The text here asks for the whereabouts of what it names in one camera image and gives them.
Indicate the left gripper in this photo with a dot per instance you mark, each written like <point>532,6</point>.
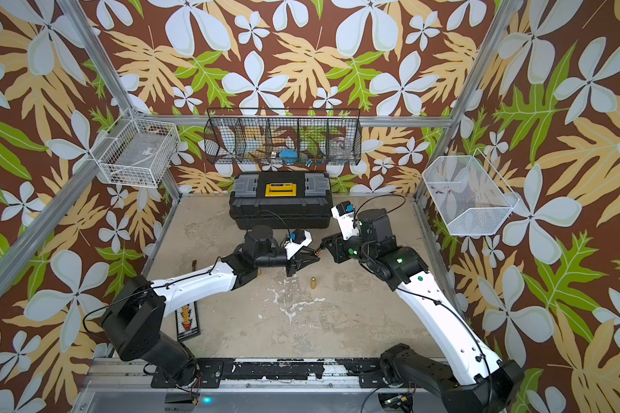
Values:
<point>297,262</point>

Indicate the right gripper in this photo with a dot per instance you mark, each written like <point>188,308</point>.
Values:
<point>338,253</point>

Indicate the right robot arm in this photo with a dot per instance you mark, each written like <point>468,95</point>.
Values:
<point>473,378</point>

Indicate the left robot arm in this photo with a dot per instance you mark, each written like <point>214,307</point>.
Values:
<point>132,322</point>

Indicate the black plastic toolbox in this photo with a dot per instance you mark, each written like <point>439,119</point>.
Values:
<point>281,200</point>

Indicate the blue object in basket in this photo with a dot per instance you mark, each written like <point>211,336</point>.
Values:
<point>288,156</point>

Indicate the black card with pattern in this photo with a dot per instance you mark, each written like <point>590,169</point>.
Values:
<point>187,322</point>

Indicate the white mesh basket right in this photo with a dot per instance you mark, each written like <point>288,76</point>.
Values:
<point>471,196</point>

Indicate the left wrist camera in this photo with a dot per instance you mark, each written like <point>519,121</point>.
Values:
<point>296,241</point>

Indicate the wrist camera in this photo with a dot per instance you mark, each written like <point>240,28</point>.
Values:
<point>296,241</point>
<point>344,213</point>

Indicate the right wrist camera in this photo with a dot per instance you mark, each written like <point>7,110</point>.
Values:
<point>344,213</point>

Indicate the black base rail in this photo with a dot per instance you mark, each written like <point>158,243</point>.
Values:
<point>213,373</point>

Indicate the black wire basket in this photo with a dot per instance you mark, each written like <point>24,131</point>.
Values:
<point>320,136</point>

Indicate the white wire basket left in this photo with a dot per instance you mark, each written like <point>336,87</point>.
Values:
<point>137,151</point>

